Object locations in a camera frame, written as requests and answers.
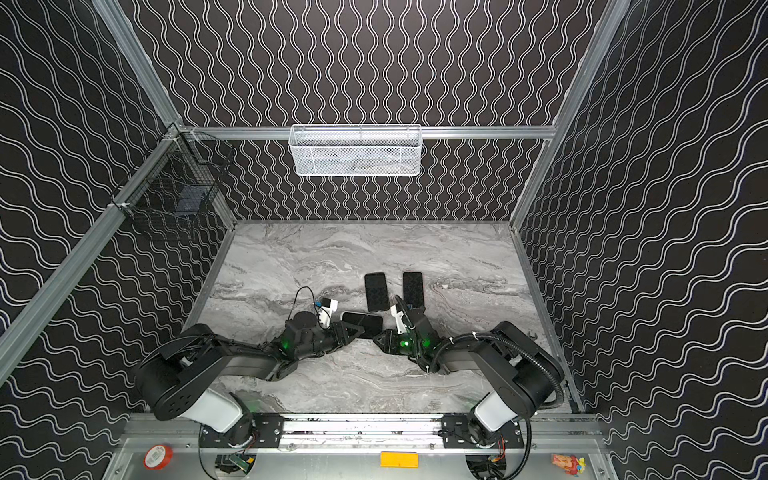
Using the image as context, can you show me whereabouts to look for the black phone purple edge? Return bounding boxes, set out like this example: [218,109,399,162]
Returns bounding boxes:
[402,271,425,309]

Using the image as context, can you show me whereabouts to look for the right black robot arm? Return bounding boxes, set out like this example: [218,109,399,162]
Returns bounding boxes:
[373,321,565,447]

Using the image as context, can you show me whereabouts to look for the yellow block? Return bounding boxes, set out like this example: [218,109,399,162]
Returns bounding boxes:
[380,452,419,469]

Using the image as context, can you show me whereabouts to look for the white wire mesh basket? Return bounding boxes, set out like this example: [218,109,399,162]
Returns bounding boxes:
[288,124,424,177]

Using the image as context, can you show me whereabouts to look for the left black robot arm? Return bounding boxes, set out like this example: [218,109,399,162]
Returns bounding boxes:
[134,311,365,420]

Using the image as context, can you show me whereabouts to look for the red yellow toy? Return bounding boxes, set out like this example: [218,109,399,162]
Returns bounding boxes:
[551,454,586,476]

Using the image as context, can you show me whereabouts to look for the black phone screen up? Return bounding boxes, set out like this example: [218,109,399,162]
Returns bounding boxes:
[341,311,383,339]

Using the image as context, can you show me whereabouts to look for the white phone face down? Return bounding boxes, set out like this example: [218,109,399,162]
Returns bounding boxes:
[364,272,390,313]

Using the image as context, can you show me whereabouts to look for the black wire basket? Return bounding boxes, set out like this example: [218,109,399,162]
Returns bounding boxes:
[117,130,235,242]

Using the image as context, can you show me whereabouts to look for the red tape roll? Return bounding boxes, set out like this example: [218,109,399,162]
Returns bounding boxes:
[143,444,173,470]

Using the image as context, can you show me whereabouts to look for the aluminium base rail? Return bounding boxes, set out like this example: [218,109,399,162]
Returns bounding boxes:
[120,413,602,454]

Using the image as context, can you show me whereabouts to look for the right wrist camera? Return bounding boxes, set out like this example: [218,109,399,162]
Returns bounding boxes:
[390,305,407,335]

